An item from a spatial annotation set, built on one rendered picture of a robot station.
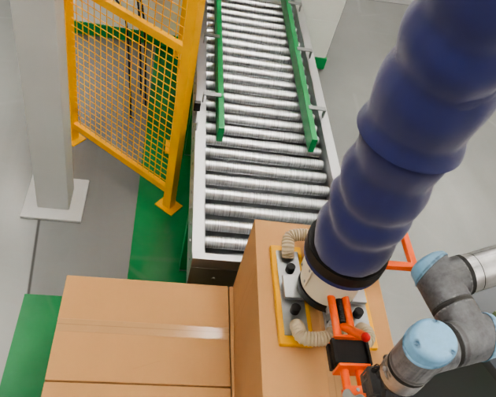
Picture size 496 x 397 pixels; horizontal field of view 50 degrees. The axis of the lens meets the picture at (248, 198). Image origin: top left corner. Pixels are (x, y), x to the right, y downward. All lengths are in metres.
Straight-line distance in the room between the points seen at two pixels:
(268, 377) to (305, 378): 0.10
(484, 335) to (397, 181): 0.34
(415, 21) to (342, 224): 0.50
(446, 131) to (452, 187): 2.78
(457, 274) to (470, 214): 2.52
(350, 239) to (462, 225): 2.36
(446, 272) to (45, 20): 1.69
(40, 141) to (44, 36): 0.56
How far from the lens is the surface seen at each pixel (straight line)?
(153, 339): 1.94
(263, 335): 1.54
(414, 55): 1.01
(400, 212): 1.22
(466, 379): 2.38
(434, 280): 1.20
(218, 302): 2.04
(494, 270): 1.26
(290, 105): 2.98
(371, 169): 1.16
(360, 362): 1.42
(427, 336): 1.09
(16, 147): 3.34
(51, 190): 2.87
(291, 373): 1.51
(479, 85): 1.01
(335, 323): 1.46
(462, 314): 1.17
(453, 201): 3.74
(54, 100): 2.47
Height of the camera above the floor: 2.27
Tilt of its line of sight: 46 degrees down
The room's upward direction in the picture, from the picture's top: 16 degrees clockwise
